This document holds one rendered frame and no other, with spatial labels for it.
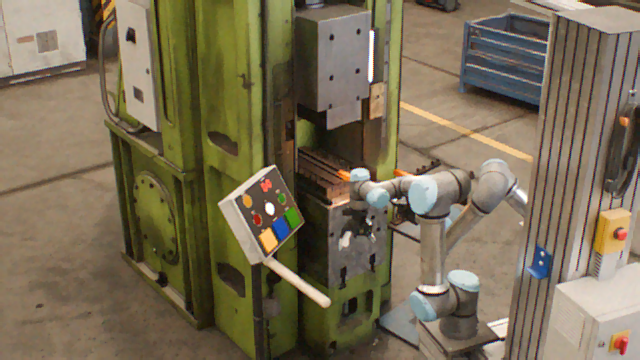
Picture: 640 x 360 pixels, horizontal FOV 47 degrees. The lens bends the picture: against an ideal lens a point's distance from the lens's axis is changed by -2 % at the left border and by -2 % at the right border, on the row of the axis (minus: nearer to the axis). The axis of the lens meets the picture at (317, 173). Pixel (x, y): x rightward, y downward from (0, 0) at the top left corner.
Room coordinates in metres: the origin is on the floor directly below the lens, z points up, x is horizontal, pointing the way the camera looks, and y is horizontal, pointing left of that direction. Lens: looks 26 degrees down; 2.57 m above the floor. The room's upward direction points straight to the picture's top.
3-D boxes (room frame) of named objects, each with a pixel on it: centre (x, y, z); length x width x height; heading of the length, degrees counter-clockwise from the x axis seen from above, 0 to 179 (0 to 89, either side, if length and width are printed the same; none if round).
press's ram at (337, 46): (3.32, -0.02, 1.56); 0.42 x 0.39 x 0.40; 39
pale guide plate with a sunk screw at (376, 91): (3.42, -0.28, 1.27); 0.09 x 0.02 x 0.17; 129
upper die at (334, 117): (3.29, 0.01, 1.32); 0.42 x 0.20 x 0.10; 39
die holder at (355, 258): (3.33, -0.02, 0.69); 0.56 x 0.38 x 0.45; 39
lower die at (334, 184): (3.29, 0.01, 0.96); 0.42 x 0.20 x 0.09; 39
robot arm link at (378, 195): (2.53, -0.23, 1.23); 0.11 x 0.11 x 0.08; 30
